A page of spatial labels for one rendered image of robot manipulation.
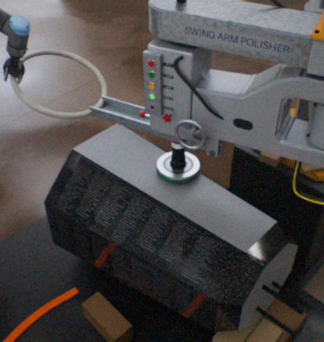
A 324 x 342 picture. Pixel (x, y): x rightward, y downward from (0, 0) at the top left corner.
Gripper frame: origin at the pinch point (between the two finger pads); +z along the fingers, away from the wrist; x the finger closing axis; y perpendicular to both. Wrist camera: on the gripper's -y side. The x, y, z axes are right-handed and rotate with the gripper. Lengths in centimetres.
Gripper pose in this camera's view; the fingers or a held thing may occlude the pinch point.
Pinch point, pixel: (12, 80)
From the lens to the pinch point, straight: 245.5
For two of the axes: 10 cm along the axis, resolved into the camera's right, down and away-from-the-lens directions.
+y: 0.4, 7.8, -6.3
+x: 9.4, 1.8, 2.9
